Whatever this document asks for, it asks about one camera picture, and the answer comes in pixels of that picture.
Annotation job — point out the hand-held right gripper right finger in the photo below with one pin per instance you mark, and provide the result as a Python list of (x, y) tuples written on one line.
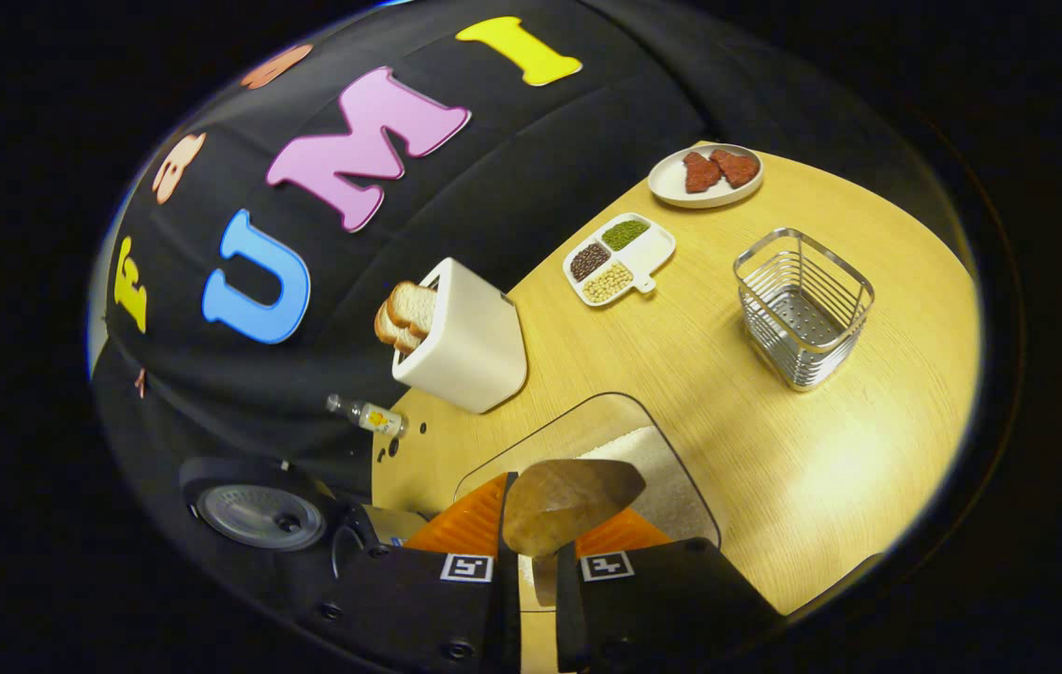
[(662, 599)]

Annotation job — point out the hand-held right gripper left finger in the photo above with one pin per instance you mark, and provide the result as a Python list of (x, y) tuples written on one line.
[(428, 608)]

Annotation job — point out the clear rice box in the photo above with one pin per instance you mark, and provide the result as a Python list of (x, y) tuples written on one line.
[(671, 487)]

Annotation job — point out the wooden spoon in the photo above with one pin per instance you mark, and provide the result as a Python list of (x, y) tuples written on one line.
[(568, 496)]

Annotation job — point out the dark blue rice cooker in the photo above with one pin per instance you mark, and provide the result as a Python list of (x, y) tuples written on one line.
[(259, 515)]

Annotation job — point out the small glass bottle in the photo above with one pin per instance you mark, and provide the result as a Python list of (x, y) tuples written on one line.
[(376, 418)]

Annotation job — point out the white toaster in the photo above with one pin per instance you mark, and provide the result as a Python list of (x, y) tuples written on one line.
[(465, 346)]

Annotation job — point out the bread slice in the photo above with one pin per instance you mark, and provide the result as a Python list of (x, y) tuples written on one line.
[(392, 332), (414, 307)]

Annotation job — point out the white divided bean dish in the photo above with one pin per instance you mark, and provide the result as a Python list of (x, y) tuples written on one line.
[(653, 253)]

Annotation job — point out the white round plate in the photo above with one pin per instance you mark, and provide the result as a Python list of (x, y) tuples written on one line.
[(671, 187)]

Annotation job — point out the red meat slice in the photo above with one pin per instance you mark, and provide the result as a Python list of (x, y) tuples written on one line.
[(701, 173), (739, 168)]

